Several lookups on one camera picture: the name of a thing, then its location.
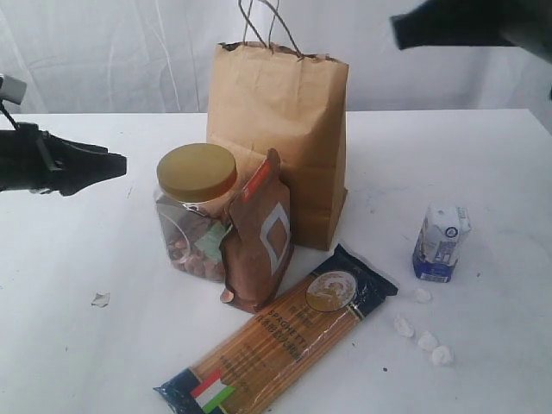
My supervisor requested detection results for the clear jar gold lid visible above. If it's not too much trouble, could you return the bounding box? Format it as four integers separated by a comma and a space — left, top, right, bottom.
154, 143, 237, 283

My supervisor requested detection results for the white crumpled pellet far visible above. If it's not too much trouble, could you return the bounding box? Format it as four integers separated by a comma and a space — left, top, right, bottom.
414, 288, 432, 304

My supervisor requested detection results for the torn label scrap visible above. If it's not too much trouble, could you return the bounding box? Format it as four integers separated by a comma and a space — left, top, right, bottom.
91, 292, 110, 308

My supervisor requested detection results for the white crumpled pellet middle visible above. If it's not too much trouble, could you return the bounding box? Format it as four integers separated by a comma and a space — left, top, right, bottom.
417, 331, 439, 352

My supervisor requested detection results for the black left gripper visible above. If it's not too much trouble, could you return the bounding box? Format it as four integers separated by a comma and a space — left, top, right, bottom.
1, 122, 128, 197

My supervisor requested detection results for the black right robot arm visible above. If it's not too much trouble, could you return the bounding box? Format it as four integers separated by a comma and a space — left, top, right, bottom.
389, 1, 551, 63

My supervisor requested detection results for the large brown paper bag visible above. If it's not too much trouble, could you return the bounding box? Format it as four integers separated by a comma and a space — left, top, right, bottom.
207, 37, 348, 250

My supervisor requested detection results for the white crumpled pellet near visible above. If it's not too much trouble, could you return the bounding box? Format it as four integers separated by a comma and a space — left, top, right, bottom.
431, 345, 455, 367

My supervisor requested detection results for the white crumpled pellet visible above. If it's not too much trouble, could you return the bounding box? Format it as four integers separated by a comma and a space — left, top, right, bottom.
393, 315, 415, 338
414, 288, 432, 304
417, 331, 439, 352
431, 345, 455, 367

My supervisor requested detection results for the white crumpled pellet left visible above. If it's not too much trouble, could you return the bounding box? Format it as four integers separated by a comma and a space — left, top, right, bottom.
393, 315, 415, 338

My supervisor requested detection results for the spaghetti package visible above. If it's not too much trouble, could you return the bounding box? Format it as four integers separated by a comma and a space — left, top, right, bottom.
155, 245, 398, 413

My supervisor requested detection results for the small brown coffee pouch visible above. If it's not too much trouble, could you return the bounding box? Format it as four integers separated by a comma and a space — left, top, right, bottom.
220, 148, 293, 313

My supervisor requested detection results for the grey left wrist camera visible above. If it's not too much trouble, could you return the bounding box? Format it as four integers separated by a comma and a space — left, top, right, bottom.
0, 73, 27, 105

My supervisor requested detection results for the small white blue carton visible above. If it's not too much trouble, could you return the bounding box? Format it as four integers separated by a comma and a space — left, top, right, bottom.
412, 204, 472, 283

